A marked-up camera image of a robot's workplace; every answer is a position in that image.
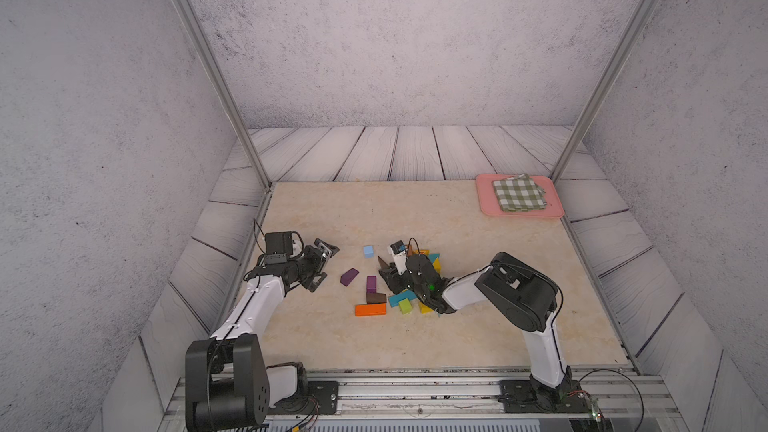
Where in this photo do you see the green small cube block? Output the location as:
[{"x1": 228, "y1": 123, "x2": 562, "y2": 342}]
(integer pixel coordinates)
[{"x1": 398, "y1": 299, "x2": 412, "y2": 314}]

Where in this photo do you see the teal long wooden block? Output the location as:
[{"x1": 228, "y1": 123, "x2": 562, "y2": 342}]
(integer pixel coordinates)
[{"x1": 388, "y1": 290, "x2": 418, "y2": 307}]

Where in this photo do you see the brown slanted wooden block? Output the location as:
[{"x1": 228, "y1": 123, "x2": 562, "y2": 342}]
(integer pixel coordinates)
[{"x1": 377, "y1": 256, "x2": 394, "y2": 270}]

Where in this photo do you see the orange long wooden block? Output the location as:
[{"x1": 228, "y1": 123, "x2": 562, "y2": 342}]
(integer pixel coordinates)
[{"x1": 355, "y1": 303, "x2": 387, "y2": 317}]

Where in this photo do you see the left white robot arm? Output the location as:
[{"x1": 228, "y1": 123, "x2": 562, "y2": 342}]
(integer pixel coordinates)
[{"x1": 185, "y1": 232, "x2": 339, "y2": 431}]

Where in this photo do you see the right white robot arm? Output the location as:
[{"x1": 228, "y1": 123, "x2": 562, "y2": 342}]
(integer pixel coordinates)
[{"x1": 378, "y1": 250, "x2": 570, "y2": 390}]

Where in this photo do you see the purple rectangular wooden block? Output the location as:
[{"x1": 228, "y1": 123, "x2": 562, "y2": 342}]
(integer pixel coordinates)
[{"x1": 366, "y1": 276, "x2": 377, "y2": 293}]

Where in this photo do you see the pink tray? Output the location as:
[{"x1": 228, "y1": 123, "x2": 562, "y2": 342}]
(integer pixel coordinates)
[{"x1": 475, "y1": 174, "x2": 565, "y2": 219}]

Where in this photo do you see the green checkered cloth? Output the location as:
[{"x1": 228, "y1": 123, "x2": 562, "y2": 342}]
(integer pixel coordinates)
[{"x1": 492, "y1": 174, "x2": 547, "y2": 213}]

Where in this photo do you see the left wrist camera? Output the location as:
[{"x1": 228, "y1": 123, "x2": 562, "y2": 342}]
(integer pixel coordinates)
[{"x1": 264, "y1": 231, "x2": 304, "y2": 265}]

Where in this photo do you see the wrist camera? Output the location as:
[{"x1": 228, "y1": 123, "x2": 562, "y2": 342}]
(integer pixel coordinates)
[
  {"x1": 390, "y1": 240, "x2": 408, "y2": 275},
  {"x1": 264, "y1": 231, "x2": 304, "y2": 265}
]

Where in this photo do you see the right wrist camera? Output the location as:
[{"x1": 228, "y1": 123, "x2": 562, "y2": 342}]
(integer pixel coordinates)
[{"x1": 390, "y1": 240, "x2": 408, "y2": 275}]

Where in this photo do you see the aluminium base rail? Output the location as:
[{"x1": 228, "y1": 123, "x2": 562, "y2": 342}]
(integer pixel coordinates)
[{"x1": 158, "y1": 368, "x2": 685, "y2": 432}]

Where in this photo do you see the left aluminium frame post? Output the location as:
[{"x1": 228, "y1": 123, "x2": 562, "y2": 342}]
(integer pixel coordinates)
[{"x1": 171, "y1": 0, "x2": 272, "y2": 190}]

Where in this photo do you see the aluminium frame post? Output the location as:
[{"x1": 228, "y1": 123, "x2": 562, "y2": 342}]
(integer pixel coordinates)
[
  {"x1": 171, "y1": 0, "x2": 272, "y2": 190},
  {"x1": 550, "y1": 0, "x2": 660, "y2": 183}
]

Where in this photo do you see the right aluminium frame post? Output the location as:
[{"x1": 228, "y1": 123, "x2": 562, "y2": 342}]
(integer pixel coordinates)
[{"x1": 550, "y1": 0, "x2": 660, "y2": 183}]

